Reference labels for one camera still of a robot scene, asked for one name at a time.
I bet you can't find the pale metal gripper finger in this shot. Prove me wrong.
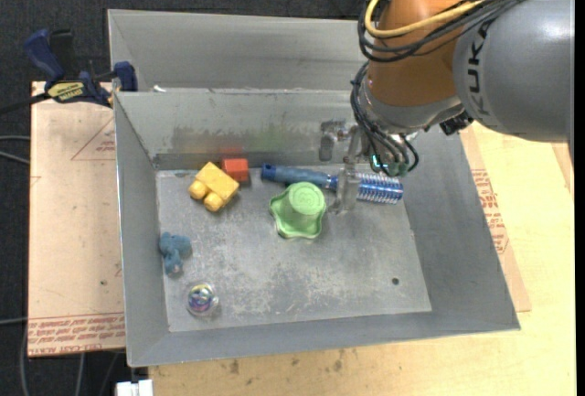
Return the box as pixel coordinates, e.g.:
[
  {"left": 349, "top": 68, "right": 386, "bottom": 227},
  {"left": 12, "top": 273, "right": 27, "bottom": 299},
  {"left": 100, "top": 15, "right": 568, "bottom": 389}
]
[
  {"left": 329, "top": 191, "right": 356, "bottom": 216},
  {"left": 340, "top": 168, "right": 362, "bottom": 198}
]

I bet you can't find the green plastic cup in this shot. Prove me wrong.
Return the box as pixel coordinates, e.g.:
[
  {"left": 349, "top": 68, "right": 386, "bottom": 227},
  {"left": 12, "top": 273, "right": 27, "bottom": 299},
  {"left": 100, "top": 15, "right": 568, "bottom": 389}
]
[{"left": 268, "top": 181, "right": 328, "bottom": 241}]

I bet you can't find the blue round hair brush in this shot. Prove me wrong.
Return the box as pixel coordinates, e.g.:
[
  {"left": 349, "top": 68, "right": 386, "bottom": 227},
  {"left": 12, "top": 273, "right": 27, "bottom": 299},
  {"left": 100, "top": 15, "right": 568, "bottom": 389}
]
[{"left": 261, "top": 163, "right": 405, "bottom": 206}]

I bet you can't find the grey metal bin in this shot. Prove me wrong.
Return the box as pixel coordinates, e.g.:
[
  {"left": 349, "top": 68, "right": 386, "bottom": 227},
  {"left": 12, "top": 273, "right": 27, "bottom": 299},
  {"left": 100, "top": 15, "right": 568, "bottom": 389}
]
[{"left": 107, "top": 8, "right": 522, "bottom": 369}]

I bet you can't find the red-orange small block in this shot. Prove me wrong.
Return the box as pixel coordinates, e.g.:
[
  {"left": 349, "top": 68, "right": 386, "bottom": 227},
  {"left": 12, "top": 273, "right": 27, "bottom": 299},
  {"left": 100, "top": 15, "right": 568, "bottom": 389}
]
[{"left": 221, "top": 157, "right": 250, "bottom": 185}]

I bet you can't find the yellow toy building block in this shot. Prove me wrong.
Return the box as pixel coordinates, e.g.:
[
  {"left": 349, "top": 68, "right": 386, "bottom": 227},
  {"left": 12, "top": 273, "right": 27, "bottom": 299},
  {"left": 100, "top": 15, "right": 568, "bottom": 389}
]
[{"left": 187, "top": 161, "right": 241, "bottom": 214}]

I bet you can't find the clear iridescent ball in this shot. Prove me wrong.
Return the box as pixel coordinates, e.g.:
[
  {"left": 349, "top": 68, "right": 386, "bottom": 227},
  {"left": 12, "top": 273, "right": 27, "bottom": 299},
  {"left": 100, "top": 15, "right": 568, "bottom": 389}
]
[{"left": 186, "top": 281, "right": 221, "bottom": 318}]

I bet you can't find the blue toy figure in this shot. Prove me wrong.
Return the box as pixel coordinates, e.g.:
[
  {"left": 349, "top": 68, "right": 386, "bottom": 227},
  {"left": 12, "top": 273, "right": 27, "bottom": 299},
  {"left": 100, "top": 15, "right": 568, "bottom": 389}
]
[{"left": 157, "top": 230, "right": 194, "bottom": 278}]

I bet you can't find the brown cardboard board, red print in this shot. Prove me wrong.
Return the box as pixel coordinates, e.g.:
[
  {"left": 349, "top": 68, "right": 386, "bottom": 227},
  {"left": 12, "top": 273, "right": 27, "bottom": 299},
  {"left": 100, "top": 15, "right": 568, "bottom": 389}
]
[{"left": 27, "top": 80, "right": 534, "bottom": 359}]

